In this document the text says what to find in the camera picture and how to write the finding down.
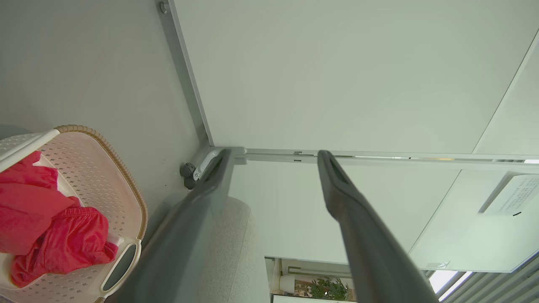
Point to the grey slatted blind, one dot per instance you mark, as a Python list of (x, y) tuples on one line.
[(501, 284)]

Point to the red clothes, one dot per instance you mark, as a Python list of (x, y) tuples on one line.
[(50, 227)]

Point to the green potted plant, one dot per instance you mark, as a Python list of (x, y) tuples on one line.
[(328, 289)]

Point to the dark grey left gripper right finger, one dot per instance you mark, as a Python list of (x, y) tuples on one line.
[(370, 252)]

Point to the white paper notice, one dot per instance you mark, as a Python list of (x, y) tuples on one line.
[(516, 195)]

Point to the white perforated laundry basket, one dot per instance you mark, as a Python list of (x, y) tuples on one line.
[(101, 176)]

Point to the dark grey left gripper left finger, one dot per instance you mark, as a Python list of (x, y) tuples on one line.
[(185, 235)]

